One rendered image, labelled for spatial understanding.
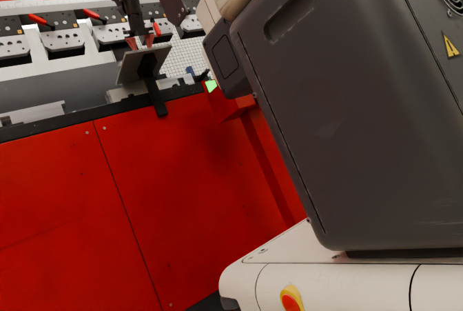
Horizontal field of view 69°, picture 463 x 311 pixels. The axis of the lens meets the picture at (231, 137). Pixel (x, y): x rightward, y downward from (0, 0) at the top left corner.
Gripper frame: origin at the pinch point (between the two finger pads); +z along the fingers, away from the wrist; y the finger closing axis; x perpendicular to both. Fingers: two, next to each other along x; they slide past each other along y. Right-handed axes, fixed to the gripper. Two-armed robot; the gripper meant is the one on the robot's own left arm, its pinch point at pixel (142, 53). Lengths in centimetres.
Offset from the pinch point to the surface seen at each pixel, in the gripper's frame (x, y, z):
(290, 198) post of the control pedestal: 51, -24, 55
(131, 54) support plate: 9.7, 7.7, -0.8
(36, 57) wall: -507, -3, 9
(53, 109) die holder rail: -8.9, 35.8, 14.5
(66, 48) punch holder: -19.7, 23.6, -5.8
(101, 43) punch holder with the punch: -20.4, 9.6, -5.7
